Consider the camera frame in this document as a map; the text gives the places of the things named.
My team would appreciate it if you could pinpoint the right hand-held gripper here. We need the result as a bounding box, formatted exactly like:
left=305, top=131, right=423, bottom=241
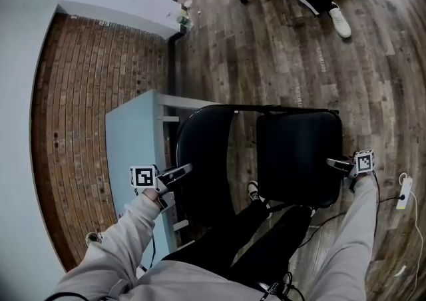
left=325, top=149, right=377, bottom=194

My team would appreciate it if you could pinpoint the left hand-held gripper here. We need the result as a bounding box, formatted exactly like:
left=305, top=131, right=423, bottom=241
left=129, top=162, right=194, bottom=214

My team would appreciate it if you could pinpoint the black folding chair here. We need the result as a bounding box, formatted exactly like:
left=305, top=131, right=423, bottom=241
left=175, top=103, right=345, bottom=228

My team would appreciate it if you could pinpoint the person's right forearm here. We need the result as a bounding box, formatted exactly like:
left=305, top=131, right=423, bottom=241
left=304, top=174, right=379, bottom=301

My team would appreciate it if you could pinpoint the person's left forearm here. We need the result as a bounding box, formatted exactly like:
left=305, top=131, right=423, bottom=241
left=79, top=188, right=162, bottom=270

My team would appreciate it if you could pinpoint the light blue table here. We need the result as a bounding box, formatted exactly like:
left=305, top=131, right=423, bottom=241
left=105, top=89, right=224, bottom=262

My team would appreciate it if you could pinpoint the white power strip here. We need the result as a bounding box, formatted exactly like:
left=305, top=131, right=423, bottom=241
left=395, top=172, right=414, bottom=211

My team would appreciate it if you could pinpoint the person's left shoe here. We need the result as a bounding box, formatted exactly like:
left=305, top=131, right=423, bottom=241
left=247, top=180, right=268, bottom=203

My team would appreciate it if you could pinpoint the person's left leg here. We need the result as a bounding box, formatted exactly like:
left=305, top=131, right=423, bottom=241
left=162, top=196, right=271, bottom=271

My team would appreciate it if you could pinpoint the person's right leg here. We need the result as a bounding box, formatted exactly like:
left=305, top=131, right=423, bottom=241
left=231, top=204, right=313, bottom=290

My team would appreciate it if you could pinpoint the round grey floor socket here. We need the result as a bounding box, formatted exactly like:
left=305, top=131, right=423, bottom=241
left=85, top=230, right=105, bottom=245

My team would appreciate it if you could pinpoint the black vertical pipe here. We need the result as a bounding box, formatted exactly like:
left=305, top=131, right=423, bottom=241
left=167, top=30, right=186, bottom=98

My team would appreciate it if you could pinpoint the person's grey top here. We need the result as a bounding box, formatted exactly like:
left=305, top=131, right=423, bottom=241
left=45, top=258, right=300, bottom=301

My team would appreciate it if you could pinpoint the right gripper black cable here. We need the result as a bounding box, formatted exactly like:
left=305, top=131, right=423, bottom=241
left=370, top=169, right=382, bottom=239

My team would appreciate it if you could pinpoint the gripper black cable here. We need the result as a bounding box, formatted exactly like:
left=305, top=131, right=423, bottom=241
left=370, top=169, right=382, bottom=239
left=138, top=222, right=157, bottom=272

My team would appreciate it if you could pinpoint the black floor cable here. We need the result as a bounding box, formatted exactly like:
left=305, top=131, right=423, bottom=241
left=297, top=194, right=406, bottom=249

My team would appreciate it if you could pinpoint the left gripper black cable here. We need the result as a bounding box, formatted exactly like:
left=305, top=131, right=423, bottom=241
left=138, top=222, right=157, bottom=272

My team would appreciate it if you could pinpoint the white cable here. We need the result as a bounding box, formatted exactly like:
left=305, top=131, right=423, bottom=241
left=398, top=172, right=424, bottom=294

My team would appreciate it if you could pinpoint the black chest strap clip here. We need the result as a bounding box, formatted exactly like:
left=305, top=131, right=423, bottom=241
left=258, top=271, right=306, bottom=301

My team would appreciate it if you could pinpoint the small clutter at wall corner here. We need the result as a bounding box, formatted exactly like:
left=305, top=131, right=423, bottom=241
left=175, top=0, right=195, bottom=31

